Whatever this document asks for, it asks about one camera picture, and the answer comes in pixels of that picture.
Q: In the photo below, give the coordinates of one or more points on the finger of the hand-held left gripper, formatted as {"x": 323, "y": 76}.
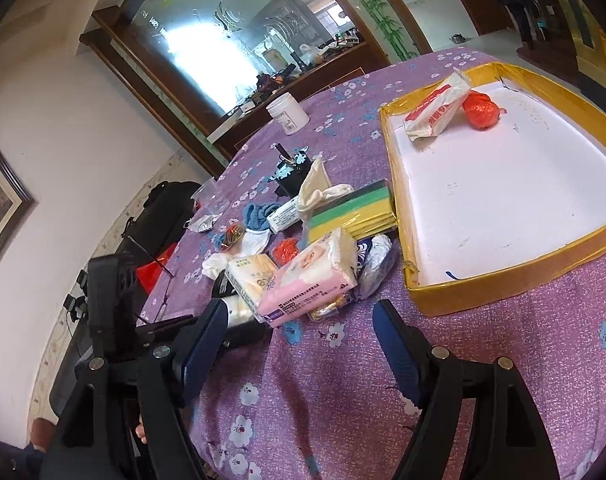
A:
{"x": 168, "y": 323}

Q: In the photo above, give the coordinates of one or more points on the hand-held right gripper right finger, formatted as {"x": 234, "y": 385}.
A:
{"x": 398, "y": 355}

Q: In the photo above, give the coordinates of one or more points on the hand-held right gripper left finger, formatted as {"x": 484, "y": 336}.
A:
{"x": 203, "y": 342}

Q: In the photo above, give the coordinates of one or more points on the blue white tissue pack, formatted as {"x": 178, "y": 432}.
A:
{"x": 375, "y": 265}

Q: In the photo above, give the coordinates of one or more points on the pink tissue pack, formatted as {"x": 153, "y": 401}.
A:
{"x": 308, "y": 280}

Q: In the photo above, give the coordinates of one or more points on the red plastic bag ball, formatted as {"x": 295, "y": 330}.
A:
{"x": 286, "y": 251}

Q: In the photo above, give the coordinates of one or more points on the blue knit sock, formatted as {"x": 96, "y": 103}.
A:
{"x": 258, "y": 215}

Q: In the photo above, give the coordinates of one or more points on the yellow green cloth stack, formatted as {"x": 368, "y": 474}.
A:
{"x": 353, "y": 212}

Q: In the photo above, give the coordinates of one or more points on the cream cloth glove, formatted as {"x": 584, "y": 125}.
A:
{"x": 318, "y": 187}

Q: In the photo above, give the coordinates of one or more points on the gold cardboard box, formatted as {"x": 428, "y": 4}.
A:
{"x": 493, "y": 195}

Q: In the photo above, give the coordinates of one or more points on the person's left hand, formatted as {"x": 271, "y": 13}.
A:
{"x": 141, "y": 427}

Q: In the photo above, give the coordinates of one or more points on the eyeglasses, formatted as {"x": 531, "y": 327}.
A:
{"x": 164, "y": 270}

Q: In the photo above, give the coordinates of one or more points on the red paper bag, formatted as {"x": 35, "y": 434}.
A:
{"x": 153, "y": 270}

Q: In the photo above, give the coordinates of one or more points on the crumpled white cloth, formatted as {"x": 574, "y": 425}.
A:
{"x": 214, "y": 265}

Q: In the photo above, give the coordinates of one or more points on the cream tissue pack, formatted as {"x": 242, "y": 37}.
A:
{"x": 250, "y": 280}

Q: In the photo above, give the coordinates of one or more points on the gold foil packet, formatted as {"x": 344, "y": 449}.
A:
{"x": 330, "y": 308}

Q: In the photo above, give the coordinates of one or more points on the black bag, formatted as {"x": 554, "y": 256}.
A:
{"x": 158, "y": 215}

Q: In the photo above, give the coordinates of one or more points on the silver foil wrapper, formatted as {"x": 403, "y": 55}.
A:
{"x": 203, "y": 223}

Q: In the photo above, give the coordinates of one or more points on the bag of coloured rubber bands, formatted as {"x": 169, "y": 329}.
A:
{"x": 231, "y": 237}

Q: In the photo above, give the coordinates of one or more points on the white face mask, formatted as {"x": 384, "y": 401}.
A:
{"x": 255, "y": 242}

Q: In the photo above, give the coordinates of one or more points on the clear plastic cup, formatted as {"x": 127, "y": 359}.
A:
{"x": 209, "y": 199}

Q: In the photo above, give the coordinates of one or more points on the white printed tube box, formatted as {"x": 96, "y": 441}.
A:
{"x": 285, "y": 215}

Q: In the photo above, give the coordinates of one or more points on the black cylindrical motor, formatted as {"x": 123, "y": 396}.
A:
{"x": 293, "y": 175}

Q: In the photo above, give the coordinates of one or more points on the white plastic jar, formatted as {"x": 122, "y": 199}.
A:
{"x": 288, "y": 112}

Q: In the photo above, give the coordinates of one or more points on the white red tissue pack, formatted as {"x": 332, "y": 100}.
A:
{"x": 435, "y": 110}

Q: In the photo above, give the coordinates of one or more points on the orange plastic bag ball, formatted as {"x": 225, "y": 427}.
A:
{"x": 480, "y": 110}

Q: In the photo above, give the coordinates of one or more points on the wood-framed glass partition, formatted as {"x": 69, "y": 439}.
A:
{"x": 223, "y": 35}

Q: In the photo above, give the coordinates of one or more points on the metal bowl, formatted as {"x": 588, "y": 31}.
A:
{"x": 458, "y": 38}

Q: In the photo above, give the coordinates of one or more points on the gold pillar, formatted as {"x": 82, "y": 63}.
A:
{"x": 588, "y": 35}

